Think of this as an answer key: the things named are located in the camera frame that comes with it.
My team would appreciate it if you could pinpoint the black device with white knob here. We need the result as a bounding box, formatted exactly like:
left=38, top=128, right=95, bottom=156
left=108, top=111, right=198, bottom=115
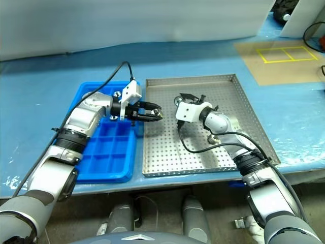
left=273, top=0, right=295, bottom=23

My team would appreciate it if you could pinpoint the thin grey wire loop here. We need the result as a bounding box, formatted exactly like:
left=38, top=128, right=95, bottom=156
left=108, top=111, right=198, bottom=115
left=133, top=195, right=159, bottom=231

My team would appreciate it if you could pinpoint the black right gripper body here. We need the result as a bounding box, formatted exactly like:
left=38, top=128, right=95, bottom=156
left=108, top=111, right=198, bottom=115
left=191, top=94, right=207, bottom=105

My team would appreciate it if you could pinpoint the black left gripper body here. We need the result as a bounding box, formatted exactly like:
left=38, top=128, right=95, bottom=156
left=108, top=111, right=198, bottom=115
left=124, top=100, right=149, bottom=123

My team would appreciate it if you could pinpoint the perforated metal tray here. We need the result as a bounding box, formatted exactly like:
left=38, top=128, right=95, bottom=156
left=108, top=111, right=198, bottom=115
left=142, top=74, right=282, bottom=177

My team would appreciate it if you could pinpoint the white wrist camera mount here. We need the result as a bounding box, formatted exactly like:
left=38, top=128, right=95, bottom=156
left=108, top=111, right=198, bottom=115
left=175, top=101, right=213, bottom=123
left=119, top=80, right=143, bottom=121

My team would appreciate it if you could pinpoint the brown cardboard mat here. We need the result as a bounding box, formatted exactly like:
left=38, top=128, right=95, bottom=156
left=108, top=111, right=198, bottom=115
left=233, top=40, right=325, bottom=86

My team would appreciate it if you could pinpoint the black looped cable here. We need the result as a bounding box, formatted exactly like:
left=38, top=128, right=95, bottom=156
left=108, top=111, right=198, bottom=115
left=303, top=21, right=325, bottom=53

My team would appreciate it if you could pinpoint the blue compartment tray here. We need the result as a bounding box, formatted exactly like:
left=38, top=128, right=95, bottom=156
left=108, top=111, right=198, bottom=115
left=66, top=81, right=145, bottom=184

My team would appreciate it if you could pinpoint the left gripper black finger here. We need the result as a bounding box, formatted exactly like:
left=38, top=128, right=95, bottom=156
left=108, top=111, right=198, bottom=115
left=139, top=101, right=161, bottom=110
left=138, top=113, right=163, bottom=123

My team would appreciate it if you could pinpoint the grey robot chest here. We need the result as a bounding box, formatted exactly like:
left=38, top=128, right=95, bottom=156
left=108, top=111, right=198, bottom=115
left=93, top=230, right=193, bottom=244

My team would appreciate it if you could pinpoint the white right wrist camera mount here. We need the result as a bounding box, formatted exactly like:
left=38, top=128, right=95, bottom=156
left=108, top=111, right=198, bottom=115
left=175, top=101, right=213, bottom=123

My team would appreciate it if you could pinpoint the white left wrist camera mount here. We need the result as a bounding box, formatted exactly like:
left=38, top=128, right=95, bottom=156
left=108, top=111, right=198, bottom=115
left=119, top=80, right=143, bottom=121

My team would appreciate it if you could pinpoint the grey rounded cylinder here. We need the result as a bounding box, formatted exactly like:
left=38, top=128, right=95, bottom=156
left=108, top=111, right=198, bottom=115
left=181, top=195, right=211, bottom=237
left=105, top=203, right=135, bottom=234

